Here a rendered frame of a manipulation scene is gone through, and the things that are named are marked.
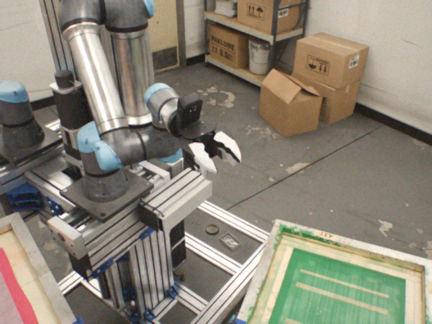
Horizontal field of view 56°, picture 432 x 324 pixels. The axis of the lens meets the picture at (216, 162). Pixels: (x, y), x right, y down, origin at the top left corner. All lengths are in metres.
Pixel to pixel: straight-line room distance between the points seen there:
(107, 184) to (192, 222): 1.48
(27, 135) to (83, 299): 1.10
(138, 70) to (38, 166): 0.72
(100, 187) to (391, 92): 3.51
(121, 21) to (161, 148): 0.35
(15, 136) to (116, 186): 0.52
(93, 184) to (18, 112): 0.47
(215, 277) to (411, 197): 1.85
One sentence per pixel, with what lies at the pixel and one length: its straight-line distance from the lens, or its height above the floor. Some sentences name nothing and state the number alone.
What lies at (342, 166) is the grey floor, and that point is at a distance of 3.75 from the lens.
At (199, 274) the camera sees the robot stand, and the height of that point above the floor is 0.21.
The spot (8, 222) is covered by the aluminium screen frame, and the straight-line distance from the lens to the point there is 1.54.
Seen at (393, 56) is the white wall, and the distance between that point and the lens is 4.31.
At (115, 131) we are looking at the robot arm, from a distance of 0.99.
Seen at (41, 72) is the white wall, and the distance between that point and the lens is 4.77.
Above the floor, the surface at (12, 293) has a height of 1.08.
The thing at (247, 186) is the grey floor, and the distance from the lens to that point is 3.36.
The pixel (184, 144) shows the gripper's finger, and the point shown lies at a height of 1.68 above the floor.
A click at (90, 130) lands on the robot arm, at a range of 1.27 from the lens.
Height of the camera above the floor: 2.11
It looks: 36 degrees down
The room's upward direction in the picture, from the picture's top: straight up
